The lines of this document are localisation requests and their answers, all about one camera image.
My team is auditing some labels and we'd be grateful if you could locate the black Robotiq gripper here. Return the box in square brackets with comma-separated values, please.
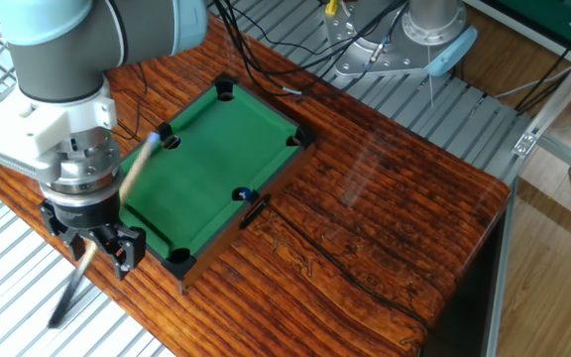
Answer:
[39, 192, 147, 282]

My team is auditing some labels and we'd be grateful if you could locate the wooden pool cue black handle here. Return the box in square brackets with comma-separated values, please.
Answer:
[47, 131, 162, 329]

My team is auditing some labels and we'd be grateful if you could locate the mini green felt pool table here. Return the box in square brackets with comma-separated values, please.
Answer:
[116, 73, 316, 294]

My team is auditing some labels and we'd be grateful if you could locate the silver ribbed wrist module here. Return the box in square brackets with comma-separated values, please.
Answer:
[0, 133, 63, 182]

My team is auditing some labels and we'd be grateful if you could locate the green board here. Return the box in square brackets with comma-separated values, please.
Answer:
[493, 0, 571, 51]

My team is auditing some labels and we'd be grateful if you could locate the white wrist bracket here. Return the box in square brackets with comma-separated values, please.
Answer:
[0, 78, 118, 158]

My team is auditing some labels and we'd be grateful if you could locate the black wrist module cable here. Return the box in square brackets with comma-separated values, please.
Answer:
[110, 61, 150, 144]

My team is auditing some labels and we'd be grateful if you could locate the black cable with white label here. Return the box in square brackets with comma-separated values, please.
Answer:
[213, 0, 410, 98]

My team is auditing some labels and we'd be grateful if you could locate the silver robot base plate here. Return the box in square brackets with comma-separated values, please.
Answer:
[324, 12, 440, 78]

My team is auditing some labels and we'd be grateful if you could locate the cable with metal plug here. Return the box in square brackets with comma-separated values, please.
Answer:
[359, 0, 410, 75]

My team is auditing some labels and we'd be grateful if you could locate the aluminium frame leg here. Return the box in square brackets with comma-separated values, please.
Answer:
[483, 178, 519, 357]

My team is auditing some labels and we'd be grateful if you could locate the long black cable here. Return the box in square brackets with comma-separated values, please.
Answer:
[513, 22, 571, 116]

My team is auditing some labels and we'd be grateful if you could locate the aluminium frame post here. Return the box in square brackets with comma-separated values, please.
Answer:
[512, 29, 571, 160]

